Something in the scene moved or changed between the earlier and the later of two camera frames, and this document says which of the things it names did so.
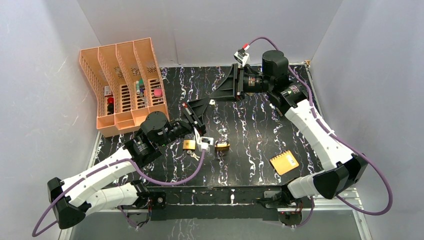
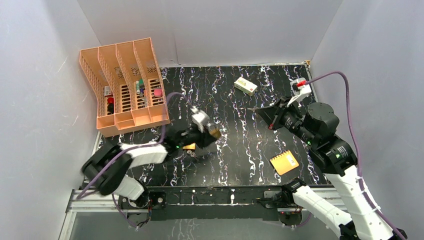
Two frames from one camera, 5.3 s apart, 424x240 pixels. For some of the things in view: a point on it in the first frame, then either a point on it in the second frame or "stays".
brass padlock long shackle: [189, 144] stays
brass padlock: [222, 147] → [214, 130]
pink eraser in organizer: [158, 92] stays
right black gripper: [229, 87] → [272, 114]
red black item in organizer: [110, 106] stays
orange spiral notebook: [284, 162] stays
